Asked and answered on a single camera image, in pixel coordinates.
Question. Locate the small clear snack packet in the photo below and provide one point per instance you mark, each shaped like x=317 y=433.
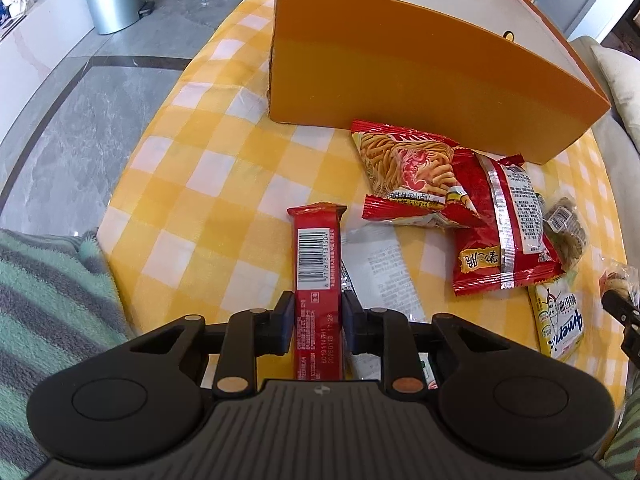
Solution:
x=622 y=279

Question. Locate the grey sofa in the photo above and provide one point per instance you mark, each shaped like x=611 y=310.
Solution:
x=620 y=155

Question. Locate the yellow white almond packet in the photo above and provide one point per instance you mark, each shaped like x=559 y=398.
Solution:
x=558 y=317

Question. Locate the red foil snack bag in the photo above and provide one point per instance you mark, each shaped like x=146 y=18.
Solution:
x=508 y=248

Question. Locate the beige cushion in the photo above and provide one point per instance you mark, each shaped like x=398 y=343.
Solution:
x=621 y=73

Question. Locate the red chocolate bar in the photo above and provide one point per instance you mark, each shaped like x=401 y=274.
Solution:
x=317 y=288

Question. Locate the red noodle snack bag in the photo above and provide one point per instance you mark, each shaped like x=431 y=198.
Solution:
x=416 y=178

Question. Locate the white wafer packet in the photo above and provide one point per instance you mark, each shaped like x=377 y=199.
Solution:
x=374 y=269

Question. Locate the brown snack clear packet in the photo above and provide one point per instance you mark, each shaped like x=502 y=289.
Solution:
x=564 y=228

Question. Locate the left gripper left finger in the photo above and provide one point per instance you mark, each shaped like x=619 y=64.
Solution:
x=248 y=335

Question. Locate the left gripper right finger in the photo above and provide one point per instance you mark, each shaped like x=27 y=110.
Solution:
x=386 y=334

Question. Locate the white tv cabinet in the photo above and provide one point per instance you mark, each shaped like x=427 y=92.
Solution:
x=30 y=51

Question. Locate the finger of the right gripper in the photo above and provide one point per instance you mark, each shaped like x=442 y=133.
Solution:
x=620 y=309

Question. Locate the orange cardboard box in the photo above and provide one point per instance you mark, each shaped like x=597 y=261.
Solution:
x=494 y=75

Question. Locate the green striped blanket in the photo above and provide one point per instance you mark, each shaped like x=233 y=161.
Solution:
x=59 y=306

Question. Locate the yellow checkered tablecloth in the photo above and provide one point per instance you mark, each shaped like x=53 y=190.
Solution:
x=199 y=220

